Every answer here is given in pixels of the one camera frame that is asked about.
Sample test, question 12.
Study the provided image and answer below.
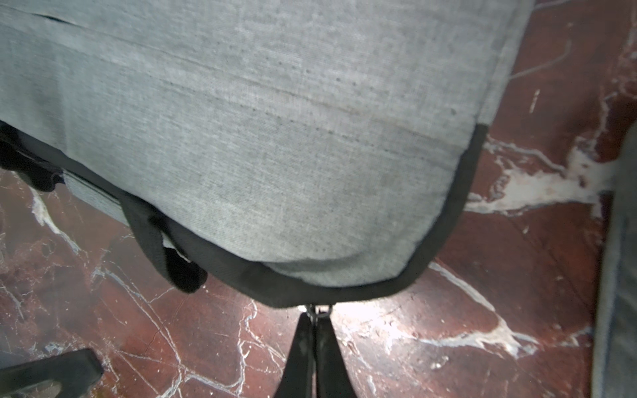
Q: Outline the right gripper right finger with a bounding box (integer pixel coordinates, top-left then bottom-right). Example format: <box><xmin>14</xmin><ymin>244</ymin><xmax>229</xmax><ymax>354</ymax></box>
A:
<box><xmin>315</xmin><ymin>315</ymin><xmax>357</xmax><ymax>398</ymax></box>

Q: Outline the grey zippered laptop bag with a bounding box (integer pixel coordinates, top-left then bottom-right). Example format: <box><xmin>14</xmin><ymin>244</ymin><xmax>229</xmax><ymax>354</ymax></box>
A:
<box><xmin>1</xmin><ymin>1</ymin><xmax>534</xmax><ymax>308</ymax></box>

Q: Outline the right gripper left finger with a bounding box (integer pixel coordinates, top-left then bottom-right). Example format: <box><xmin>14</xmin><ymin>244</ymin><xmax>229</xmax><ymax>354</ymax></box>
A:
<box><xmin>274</xmin><ymin>313</ymin><xmax>315</xmax><ymax>398</ymax></box>

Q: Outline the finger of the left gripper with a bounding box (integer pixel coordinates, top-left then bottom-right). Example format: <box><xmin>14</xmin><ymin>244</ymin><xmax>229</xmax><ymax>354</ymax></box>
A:
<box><xmin>1</xmin><ymin>348</ymin><xmax>104</xmax><ymax>398</ymax></box>

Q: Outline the grey laptop sleeve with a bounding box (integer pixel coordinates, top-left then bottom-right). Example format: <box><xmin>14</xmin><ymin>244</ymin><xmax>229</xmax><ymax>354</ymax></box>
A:
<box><xmin>591</xmin><ymin>125</ymin><xmax>636</xmax><ymax>397</ymax></box>

